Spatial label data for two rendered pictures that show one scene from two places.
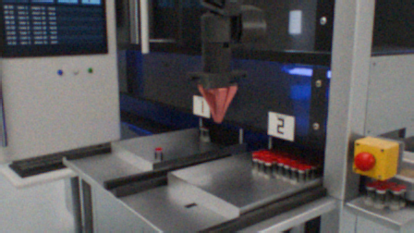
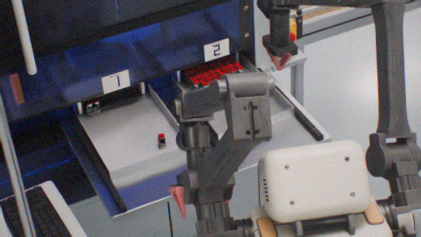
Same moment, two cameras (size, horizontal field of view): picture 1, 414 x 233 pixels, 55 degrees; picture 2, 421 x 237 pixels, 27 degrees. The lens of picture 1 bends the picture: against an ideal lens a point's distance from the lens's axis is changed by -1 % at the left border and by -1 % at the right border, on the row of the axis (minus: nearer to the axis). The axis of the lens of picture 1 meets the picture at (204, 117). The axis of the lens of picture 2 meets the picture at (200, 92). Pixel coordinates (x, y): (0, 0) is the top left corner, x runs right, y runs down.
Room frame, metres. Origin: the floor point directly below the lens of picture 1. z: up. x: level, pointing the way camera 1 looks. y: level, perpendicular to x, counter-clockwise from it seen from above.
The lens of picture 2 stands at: (0.47, 2.02, 2.55)
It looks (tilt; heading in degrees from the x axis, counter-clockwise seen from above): 37 degrees down; 285
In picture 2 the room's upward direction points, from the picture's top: 5 degrees counter-clockwise
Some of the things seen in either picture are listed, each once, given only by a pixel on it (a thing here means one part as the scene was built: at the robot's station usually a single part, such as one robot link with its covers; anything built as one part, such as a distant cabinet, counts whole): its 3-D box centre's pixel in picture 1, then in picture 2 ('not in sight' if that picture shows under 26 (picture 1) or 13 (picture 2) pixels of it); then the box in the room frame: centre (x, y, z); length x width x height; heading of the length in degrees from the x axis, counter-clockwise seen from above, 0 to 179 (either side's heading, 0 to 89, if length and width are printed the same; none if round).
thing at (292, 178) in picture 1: (277, 168); (218, 80); (0.99, -0.19, 0.90); 0.18 x 0.02 x 0.05; 38
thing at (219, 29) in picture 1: (219, 29); (279, 17); (0.77, -0.03, 1.26); 0.07 x 0.06 x 0.07; 123
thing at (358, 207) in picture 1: (388, 208); (279, 54); (0.83, -0.41, 0.87); 0.14 x 0.13 x 0.02; 127
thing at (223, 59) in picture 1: (216, 62); (279, 36); (0.77, -0.02, 1.20); 0.10 x 0.07 x 0.07; 127
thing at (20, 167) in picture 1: (72, 156); (43, 235); (1.37, 0.47, 0.82); 0.40 x 0.14 x 0.02; 131
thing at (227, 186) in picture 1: (253, 178); (231, 96); (0.94, -0.12, 0.90); 0.34 x 0.26 x 0.04; 128
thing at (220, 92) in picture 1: (222, 98); (277, 54); (0.78, -0.04, 1.13); 0.07 x 0.07 x 0.09; 37
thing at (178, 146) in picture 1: (178, 147); (131, 129); (1.21, 0.08, 0.90); 0.34 x 0.26 x 0.04; 127
